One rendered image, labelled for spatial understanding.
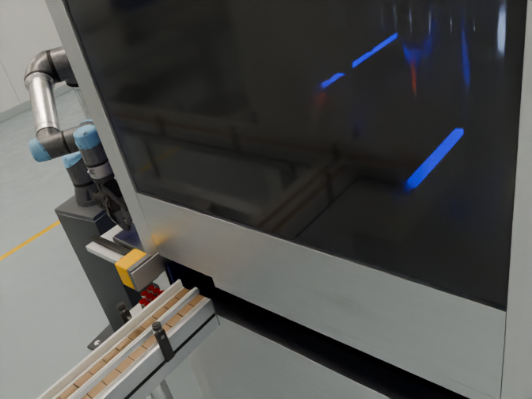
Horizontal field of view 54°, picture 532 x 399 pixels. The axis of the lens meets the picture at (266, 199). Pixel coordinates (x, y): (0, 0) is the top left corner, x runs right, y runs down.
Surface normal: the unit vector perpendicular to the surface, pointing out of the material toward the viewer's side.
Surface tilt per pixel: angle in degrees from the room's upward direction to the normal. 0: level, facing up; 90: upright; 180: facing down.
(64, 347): 0
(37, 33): 90
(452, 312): 90
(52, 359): 0
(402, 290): 90
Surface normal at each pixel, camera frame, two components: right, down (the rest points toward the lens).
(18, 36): 0.76, 0.21
